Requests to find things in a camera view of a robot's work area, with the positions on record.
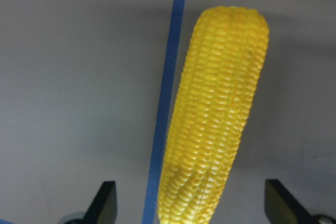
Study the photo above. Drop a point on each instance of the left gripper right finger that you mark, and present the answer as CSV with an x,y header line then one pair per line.
x,y
281,207

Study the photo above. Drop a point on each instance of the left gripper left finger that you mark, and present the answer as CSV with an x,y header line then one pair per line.
x,y
103,208

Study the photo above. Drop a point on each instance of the yellow corn cob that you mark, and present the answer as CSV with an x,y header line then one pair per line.
x,y
216,91

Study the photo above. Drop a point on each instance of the brown paper table cover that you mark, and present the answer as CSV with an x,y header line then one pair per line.
x,y
87,85

